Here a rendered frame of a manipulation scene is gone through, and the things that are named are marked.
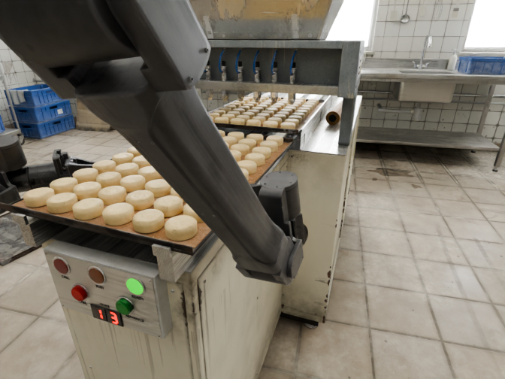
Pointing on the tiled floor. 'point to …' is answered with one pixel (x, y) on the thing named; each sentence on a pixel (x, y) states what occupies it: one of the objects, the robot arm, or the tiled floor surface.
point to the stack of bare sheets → (12, 241)
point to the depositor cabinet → (319, 214)
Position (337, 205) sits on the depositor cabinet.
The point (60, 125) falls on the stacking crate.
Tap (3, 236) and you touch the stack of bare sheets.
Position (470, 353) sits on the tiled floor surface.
